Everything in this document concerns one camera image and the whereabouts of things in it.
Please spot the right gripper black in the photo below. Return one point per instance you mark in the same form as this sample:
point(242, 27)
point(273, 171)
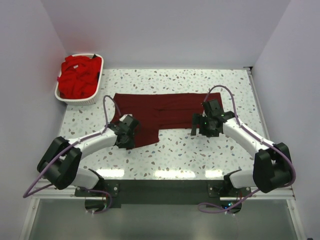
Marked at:
point(200, 125)

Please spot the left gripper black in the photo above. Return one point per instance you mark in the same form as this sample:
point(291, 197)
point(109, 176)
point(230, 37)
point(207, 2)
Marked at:
point(131, 136)

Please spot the dark red t shirt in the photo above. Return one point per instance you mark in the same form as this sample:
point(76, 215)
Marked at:
point(158, 112)

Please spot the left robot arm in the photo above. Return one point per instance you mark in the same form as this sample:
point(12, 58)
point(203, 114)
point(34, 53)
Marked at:
point(60, 164)

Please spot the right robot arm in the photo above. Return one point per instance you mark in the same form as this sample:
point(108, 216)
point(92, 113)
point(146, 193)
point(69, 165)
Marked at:
point(272, 167)

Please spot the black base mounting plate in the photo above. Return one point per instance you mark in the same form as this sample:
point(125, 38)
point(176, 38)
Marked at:
point(117, 193)

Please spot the bright red t shirt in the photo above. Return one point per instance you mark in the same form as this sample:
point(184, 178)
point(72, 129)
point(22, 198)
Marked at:
point(79, 77)

